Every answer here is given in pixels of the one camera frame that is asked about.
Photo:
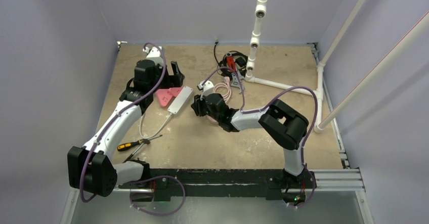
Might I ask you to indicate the black handled hammer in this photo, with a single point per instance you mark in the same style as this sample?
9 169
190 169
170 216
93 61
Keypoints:
135 150

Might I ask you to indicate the round pink socket base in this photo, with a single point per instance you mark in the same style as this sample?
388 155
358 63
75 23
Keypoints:
212 119

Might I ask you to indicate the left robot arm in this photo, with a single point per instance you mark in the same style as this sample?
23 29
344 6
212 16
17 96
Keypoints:
90 169

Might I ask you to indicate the white power strip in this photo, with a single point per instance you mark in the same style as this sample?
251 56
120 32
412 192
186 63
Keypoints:
180 100

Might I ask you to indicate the white PVC pipe frame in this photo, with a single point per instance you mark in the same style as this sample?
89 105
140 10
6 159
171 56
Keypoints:
410 37

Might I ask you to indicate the red handled adjustable wrench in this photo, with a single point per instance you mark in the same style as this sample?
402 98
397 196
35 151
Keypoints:
236 76

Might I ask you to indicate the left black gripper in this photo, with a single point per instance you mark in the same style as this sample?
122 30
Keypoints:
172 81

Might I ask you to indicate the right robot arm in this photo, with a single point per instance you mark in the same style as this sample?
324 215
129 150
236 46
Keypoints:
287 127

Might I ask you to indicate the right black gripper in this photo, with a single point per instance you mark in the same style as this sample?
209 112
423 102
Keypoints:
197 105

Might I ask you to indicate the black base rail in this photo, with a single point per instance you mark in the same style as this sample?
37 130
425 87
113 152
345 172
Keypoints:
271 184

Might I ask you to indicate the yellow black screwdriver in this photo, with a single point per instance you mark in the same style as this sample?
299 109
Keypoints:
123 147

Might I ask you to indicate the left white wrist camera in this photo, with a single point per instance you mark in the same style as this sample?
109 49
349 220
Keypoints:
154 54

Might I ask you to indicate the pink power strip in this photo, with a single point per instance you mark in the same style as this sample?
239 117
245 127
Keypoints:
165 95

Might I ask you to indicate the black power adapter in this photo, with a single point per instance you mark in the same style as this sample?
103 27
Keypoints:
240 61

